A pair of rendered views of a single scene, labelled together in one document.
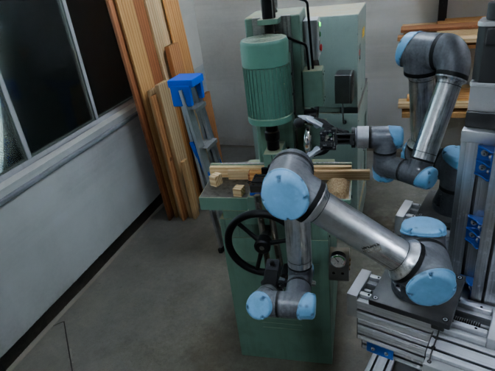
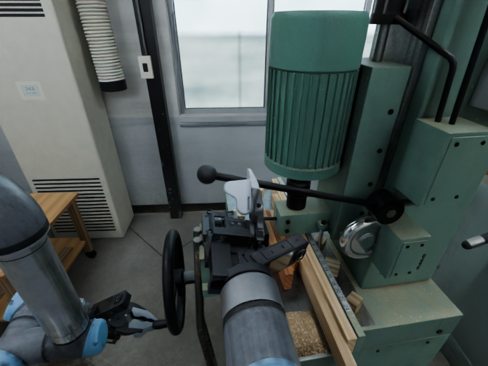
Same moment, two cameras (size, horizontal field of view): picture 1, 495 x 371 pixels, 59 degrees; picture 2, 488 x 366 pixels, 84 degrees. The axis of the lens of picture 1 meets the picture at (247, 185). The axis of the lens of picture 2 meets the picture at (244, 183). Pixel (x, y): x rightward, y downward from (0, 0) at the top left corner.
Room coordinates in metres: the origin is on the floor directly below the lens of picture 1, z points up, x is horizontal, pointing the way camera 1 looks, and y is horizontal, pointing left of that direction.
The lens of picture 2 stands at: (1.28, -0.59, 1.46)
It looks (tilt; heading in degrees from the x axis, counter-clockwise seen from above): 31 degrees down; 65
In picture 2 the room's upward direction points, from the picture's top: straight up
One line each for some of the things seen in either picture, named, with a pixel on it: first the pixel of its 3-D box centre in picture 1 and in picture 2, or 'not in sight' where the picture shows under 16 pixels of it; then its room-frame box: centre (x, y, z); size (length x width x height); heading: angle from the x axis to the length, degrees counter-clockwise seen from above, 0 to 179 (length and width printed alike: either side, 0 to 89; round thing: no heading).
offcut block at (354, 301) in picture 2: not in sight; (352, 303); (1.72, -0.31, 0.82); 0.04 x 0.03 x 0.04; 18
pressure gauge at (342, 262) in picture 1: (338, 260); not in sight; (1.37, -0.31, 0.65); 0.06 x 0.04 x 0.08; 74
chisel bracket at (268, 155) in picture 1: (275, 156); (301, 218); (1.66, -0.13, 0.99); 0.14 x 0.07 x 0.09; 164
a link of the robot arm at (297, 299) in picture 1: (296, 301); (24, 348); (0.97, -0.10, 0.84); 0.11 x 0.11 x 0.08; 74
